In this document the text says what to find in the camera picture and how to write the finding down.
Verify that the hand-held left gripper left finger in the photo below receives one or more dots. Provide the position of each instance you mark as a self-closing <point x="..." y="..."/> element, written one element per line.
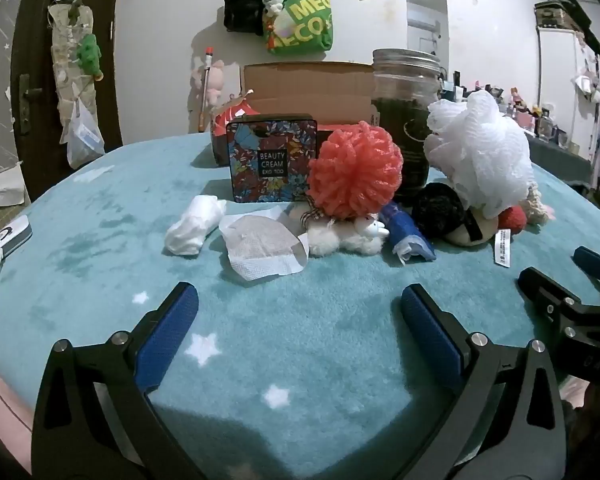
<point x="172" y="330"/>

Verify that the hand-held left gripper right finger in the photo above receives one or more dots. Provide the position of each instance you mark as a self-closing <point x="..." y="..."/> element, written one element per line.
<point x="430" y="330"/>

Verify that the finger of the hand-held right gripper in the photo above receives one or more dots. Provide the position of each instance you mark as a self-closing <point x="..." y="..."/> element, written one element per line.
<point x="540" y="285"/>
<point x="597" y="262"/>

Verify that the pink knitted scrunchie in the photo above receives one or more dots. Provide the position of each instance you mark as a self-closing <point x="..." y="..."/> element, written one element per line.
<point x="537" y="210"/>

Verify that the beige powder puff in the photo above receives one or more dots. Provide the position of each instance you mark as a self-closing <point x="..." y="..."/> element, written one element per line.
<point x="457" y="236"/>

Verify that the white cloth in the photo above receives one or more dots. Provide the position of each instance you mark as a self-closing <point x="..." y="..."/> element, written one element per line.
<point x="190" y="230"/>

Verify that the white gauze sheet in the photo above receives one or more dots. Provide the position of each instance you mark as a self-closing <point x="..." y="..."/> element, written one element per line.
<point x="260" y="250"/>

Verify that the white plush toy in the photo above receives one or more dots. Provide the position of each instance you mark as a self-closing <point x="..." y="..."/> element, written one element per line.
<point x="325" y="240"/>

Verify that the white mesh bath pouf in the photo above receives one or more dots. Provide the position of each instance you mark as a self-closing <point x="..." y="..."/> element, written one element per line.
<point x="480" y="160"/>

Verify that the coral mesh bath pouf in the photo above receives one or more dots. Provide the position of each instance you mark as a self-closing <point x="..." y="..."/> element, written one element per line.
<point x="355" y="170"/>

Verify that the cardboard box with red inside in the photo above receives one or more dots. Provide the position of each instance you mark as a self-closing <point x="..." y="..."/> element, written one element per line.
<point x="305" y="85"/>

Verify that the white paper label tag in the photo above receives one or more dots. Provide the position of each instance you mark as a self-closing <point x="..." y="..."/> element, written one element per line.
<point x="502" y="247"/>

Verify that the dark dresser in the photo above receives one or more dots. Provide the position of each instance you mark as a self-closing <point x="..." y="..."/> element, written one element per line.
<point x="560" y="165"/>

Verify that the black fluffy scrunchie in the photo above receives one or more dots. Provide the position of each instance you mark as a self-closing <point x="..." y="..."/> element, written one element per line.
<point x="435" y="207"/>

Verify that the row of cosmetic bottles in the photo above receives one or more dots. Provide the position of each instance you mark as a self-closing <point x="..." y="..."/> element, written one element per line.
<point x="545" y="125"/>

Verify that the floral tin box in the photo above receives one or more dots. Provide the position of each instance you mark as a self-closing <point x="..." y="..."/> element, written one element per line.
<point x="250" y="185"/>

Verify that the white flat case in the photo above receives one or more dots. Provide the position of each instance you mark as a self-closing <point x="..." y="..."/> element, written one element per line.
<point x="5" y="242"/>

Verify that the pink bedsheet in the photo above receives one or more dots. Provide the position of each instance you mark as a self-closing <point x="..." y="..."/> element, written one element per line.
<point x="0" y="410"/>

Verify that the white cabinet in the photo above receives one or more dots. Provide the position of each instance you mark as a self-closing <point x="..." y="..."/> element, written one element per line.
<point x="560" y="75"/>

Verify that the clear plastic bag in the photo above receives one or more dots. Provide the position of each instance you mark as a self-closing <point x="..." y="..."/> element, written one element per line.
<point x="85" y="137"/>

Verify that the large glass jar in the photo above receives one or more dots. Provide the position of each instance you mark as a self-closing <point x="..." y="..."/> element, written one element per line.
<point x="405" y="110"/>

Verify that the white paper bag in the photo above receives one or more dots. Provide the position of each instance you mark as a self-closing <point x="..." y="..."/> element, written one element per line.
<point x="2" y="187"/>

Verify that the stick with orange cap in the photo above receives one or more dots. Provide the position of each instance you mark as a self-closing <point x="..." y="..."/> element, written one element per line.
<point x="207" y="80"/>

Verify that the green plush toy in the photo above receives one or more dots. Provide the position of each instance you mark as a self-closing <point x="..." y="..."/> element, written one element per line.
<point x="89" y="55"/>

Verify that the brown door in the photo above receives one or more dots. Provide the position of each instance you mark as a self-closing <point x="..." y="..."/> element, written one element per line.
<point x="37" y="35"/>

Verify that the green tote bag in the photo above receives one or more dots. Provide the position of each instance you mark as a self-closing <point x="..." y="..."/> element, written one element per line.
<point x="305" y="25"/>

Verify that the wall mirror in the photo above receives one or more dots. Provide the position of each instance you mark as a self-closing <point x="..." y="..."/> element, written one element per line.
<point x="425" y="0"/>

